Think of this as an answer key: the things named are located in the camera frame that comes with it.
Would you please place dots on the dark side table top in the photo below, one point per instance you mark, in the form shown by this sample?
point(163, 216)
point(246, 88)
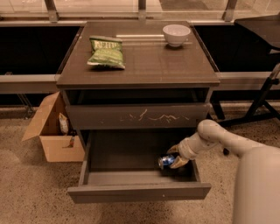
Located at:
point(266, 27)

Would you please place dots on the black rolling stand base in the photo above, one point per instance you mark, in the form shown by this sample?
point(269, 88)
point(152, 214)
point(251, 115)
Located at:
point(259, 101)

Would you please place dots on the open cardboard box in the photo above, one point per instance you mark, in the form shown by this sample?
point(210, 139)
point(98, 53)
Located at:
point(46, 125)

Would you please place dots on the green chip bag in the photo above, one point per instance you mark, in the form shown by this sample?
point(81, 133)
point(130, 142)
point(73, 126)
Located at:
point(107, 52)

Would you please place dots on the dark grey drawer cabinet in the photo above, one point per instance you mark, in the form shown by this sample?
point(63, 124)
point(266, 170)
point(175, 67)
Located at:
point(154, 72)

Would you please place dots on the blue pepsi can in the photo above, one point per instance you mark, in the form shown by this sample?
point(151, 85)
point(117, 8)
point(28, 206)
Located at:
point(165, 161)

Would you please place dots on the white ceramic bowl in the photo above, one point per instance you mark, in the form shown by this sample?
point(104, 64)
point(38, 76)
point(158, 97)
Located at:
point(176, 34)

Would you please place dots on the snack packet in box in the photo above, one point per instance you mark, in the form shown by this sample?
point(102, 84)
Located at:
point(63, 123)

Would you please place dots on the scratched grey top drawer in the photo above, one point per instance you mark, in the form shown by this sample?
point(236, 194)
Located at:
point(124, 117)

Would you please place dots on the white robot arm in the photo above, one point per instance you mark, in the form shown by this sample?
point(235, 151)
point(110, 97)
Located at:
point(257, 182)

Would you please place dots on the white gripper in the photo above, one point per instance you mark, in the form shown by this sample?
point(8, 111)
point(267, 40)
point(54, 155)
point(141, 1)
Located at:
point(185, 150)

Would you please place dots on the open grey middle drawer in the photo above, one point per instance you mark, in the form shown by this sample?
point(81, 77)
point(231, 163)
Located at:
point(121, 165)

